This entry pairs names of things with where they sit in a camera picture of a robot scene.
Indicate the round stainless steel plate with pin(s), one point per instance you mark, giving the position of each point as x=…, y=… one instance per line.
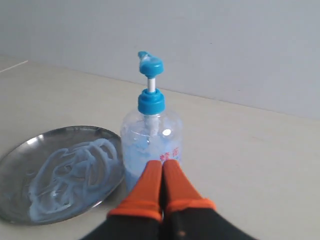
x=20, y=166

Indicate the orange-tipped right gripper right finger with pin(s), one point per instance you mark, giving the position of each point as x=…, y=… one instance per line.
x=188, y=215

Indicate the blue soap pump bottle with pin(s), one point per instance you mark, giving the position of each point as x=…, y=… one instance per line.
x=151, y=132

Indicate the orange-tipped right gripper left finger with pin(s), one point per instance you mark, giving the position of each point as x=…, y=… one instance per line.
x=139, y=215

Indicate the blue soap smear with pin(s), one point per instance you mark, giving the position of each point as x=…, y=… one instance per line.
x=73, y=180

